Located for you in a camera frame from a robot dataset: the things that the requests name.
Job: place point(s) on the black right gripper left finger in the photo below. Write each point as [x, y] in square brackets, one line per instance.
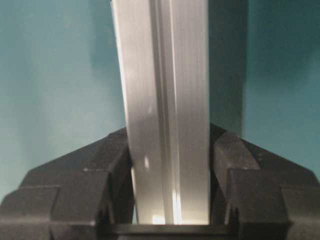
[74, 196]

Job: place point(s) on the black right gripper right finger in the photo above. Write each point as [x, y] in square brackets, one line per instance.
[260, 195]

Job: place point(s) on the silver aluminium extrusion rail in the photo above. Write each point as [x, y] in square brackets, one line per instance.
[163, 58]

